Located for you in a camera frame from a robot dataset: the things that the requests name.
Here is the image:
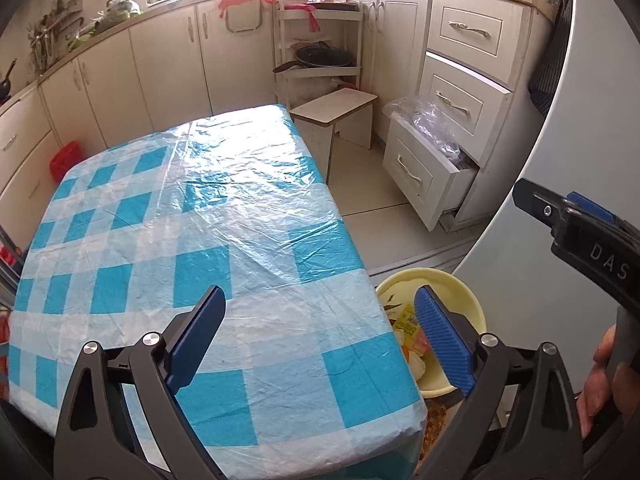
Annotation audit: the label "red hanging cloth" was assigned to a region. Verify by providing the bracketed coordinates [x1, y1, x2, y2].
[287, 3, 321, 34]

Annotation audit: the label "dark checked cloth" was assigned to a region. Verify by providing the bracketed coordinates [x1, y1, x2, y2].
[529, 24, 572, 117]

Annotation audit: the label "blue checked tablecloth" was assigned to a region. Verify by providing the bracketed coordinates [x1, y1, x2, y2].
[7, 103, 429, 480]

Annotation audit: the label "person's right hand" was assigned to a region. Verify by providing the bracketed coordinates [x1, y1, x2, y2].
[575, 324, 640, 437]

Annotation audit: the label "colourful patterned cloth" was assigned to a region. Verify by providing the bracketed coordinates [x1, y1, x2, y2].
[421, 401, 449, 457]

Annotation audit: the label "crumpled clear bags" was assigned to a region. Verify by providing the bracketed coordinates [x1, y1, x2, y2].
[382, 97, 461, 162]

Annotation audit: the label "white refrigerator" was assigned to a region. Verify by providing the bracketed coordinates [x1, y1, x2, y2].
[367, 0, 640, 361]

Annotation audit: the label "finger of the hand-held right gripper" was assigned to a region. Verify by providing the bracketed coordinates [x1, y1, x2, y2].
[567, 191, 629, 232]
[512, 178, 568, 232]

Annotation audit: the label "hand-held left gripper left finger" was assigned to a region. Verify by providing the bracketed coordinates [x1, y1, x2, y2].
[52, 285, 228, 480]

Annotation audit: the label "white base cabinets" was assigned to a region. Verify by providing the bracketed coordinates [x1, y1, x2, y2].
[0, 0, 434, 252]

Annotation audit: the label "black wok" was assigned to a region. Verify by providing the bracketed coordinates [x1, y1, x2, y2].
[0, 57, 19, 104]

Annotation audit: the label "white storage rack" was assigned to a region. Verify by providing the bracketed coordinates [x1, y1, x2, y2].
[272, 0, 364, 107]

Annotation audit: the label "red floor bin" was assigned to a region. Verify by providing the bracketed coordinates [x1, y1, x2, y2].
[49, 140, 84, 184]

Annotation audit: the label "bag of green vegetables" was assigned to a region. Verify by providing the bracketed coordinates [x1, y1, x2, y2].
[69, 0, 142, 49]

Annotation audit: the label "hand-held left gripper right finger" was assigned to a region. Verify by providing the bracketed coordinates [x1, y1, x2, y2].
[414, 284, 586, 480]

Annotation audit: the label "yellow red packet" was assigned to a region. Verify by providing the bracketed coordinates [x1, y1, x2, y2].
[387, 302, 421, 342]

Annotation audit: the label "white wooden stool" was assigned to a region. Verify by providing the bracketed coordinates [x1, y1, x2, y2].
[289, 87, 379, 187]

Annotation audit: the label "white cabinet drawer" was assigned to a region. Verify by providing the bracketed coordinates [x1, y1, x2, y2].
[425, 0, 532, 89]
[418, 52, 514, 167]
[382, 112, 479, 233]

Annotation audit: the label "black frying pan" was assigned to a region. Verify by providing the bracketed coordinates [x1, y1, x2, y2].
[272, 42, 354, 74]

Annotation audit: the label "yellow plastic basin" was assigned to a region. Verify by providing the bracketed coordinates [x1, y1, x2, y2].
[374, 267, 489, 401]

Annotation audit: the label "wall utensil rack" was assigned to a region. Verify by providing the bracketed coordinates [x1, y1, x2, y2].
[24, 0, 84, 69]

